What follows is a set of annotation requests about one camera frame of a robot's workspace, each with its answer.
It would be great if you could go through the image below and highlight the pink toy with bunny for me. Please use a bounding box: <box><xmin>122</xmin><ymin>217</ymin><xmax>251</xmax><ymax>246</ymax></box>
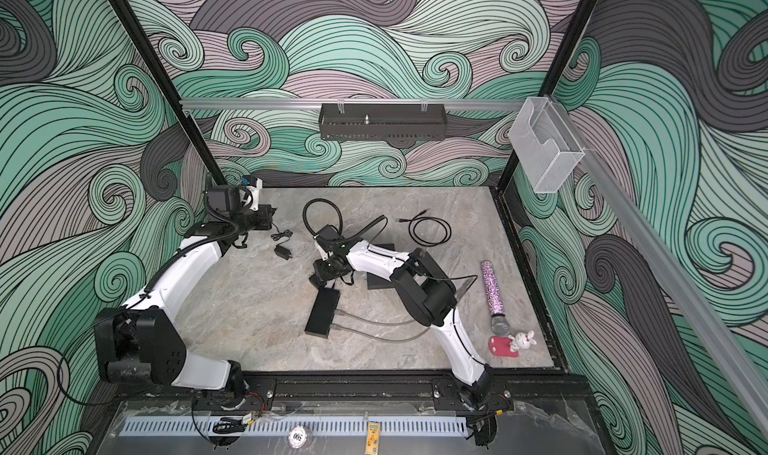
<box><xmin>488</xmin><ymin>331</ymin><xmax>537</xmax><ymax>358</ymax></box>

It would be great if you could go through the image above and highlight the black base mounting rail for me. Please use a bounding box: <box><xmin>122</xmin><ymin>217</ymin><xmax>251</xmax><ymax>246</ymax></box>
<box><xmin>109</xmin><ymin>369</ymin><xmax>597</xmax><ymax>413</ymax></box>

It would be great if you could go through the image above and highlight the round white sticker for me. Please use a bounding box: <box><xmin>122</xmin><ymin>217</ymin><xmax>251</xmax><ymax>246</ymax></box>
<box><xmin>287</xmin><ymin>425</ymin><xmax>312</xmax><ymax>449</ymax></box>

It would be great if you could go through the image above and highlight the dark grey box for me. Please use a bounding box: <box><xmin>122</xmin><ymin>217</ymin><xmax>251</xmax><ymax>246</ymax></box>
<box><xmin>365</xmin><ymin>242</ymin><xmax>398</xmax><ymax>291</ymax></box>

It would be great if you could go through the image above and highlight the white slotted cable duct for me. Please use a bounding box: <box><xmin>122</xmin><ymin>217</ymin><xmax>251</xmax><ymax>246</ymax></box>
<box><xmin>117</xmin><ymin>416</ymin><xmax>469</xmax><ymax>437</ymax></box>

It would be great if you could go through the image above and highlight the clear acrylic wall holder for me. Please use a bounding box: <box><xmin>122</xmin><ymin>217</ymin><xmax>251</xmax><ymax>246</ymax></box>
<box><xmin>508</xmin><ymin>97</ymin><xmax>584</xmax><ymax>194</ymax></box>

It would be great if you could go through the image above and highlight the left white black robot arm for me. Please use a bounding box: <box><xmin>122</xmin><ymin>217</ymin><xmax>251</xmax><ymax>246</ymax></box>
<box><xmin>93</xmin><ymin>178</ymin><xmax>275</xmax><ymax>397</ymax></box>

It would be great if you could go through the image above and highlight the glitter purple microphone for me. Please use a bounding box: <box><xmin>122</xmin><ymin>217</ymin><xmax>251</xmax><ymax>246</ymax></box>
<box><xmin>481</xmin><ymin>260</ymin><xmax>510</xmax><ymax>337</ymax></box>

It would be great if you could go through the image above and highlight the coiled black cable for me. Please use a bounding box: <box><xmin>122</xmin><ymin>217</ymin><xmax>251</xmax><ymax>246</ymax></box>
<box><xmin>398</xmin><ymin>208</ymin><xmax>454</xmax><ymax>249</ymax></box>

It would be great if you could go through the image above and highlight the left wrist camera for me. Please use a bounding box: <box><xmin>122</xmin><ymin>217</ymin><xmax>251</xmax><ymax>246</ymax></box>
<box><xmin>240</xmin><ymin>175</ymin><xmax>263</xmax><ymax>212</ymax></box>

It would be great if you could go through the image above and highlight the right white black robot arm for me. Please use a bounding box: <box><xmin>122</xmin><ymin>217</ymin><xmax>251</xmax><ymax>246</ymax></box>
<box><xmin>302</xmin><ymin>198</ymin><xmax>492</xmax><ymax>410</ymax></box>

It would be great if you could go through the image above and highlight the yellow label tag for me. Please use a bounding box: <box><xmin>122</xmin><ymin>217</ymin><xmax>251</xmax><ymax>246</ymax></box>
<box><xmin>365</xmin><ymin>421</ymin><xmax>381</xmax><ymax>455</ymax></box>

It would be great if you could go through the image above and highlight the black perforated wall tray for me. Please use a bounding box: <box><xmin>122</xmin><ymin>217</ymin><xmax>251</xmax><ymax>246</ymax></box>
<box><xmin>318</xmin><ymin>103</ymin><xmax>448</xmax><ymax>143</ymax></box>

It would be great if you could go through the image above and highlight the black network switch box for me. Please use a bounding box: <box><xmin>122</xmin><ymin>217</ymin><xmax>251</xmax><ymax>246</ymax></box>
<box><xmin>304</xmin><ymin>288</ymin><xmax>340</xmax><ymax>338</ymax></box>

